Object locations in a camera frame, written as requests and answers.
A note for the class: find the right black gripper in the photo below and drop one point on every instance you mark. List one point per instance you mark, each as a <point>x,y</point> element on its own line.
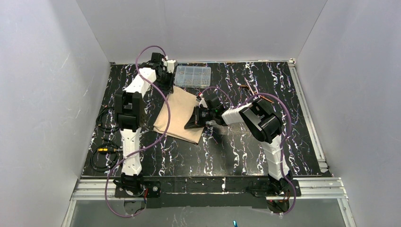
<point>196,114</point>

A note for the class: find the beige cloth napkin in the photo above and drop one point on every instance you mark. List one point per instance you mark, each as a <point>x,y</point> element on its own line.
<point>181,107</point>

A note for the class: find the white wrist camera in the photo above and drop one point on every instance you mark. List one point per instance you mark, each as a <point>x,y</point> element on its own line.
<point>199,98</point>
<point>170,65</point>

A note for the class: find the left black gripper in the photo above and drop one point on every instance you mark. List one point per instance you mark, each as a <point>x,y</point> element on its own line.
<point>166,81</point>

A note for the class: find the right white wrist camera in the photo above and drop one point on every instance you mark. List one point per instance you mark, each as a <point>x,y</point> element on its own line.
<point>199,98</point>

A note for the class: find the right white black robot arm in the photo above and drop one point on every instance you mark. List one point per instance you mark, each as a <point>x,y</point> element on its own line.
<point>261,121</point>

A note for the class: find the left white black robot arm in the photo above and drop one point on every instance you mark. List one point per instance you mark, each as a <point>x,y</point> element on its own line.
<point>129,106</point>

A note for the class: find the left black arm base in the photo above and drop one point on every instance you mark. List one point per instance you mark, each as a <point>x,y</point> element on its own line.
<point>148,189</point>

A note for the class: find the clear plastic screw box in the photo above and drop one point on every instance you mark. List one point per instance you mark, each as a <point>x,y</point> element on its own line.
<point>192,76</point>

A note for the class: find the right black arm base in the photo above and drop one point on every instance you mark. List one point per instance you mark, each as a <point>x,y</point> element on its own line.
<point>268,188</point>

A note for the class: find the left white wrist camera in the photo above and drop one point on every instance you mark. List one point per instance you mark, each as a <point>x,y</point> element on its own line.
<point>170,65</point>

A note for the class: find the aluminium frame rail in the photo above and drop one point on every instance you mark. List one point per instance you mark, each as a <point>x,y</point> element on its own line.
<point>310,188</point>

